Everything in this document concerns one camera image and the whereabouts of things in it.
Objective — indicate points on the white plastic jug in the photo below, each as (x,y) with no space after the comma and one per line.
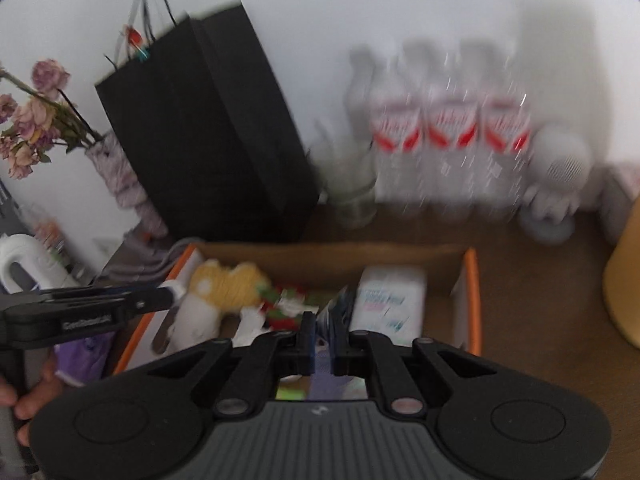
(22,255)

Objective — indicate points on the red label water bottle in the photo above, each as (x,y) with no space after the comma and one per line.
(452,130)
(400,130)
(502,135)

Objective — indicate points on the purple tissue pack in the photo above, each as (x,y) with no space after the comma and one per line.
(82,355)

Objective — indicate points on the clear glass cup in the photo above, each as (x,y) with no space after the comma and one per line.
(350,190)

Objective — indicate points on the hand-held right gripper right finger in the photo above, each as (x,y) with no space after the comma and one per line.
(340,345)

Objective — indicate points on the black paper bag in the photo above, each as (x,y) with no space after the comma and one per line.
(210,125)

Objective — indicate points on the purple cloth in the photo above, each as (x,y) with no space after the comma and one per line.
(325,335)

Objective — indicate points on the unlabelled clear water bottle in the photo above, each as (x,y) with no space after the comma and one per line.
(362,110)

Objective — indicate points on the white wipes packet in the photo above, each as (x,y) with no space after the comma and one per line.
(390,300)

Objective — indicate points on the beige thermos jug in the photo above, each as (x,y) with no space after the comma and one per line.
(625,290)

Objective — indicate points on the person's left hand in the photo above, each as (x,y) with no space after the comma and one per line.
(40,395)

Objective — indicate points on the small white fan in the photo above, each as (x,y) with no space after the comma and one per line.
(557,170)

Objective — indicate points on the red cardboard box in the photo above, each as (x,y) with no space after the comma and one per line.
(325,262)

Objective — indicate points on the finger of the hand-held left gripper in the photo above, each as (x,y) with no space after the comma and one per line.
(147,300)

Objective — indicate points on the dried pink flowers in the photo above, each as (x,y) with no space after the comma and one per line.
(37,115)

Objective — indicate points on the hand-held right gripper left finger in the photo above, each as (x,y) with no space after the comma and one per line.
(307,345)

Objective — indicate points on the mottled purple vase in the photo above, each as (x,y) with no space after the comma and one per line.
(120,180)

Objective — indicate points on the yellow and white plush toy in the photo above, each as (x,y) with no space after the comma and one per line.
(225,285)

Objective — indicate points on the green tissue packet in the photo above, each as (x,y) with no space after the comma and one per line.
(291,391)

